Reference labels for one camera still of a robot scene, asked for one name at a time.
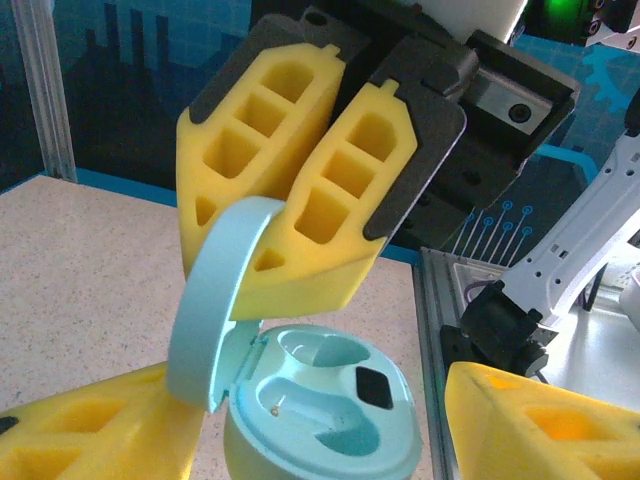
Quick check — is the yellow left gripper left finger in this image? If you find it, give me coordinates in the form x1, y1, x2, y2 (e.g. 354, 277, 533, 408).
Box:
0, 360, 205, 480

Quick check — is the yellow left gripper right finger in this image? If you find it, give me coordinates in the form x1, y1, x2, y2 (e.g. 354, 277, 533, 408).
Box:
443, 360, 640, 480

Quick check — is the light blue earbud charging case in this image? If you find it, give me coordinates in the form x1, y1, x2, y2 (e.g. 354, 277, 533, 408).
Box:
167, 196, 425, 480

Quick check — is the blue circuit-print backdrop panel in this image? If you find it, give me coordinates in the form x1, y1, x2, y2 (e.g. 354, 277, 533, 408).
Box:
0, 0, 640, 266

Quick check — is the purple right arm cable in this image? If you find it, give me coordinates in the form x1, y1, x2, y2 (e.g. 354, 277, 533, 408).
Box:
462, 279, 501, 304

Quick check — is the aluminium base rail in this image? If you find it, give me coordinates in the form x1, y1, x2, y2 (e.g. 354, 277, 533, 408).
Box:
412, 244, 506, 480

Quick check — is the aluminium frame post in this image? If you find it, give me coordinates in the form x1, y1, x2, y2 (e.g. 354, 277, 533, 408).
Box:
12, 0, 79, 182

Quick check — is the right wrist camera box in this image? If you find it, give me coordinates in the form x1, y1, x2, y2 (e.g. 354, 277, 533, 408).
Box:
418, 0, 527, 42

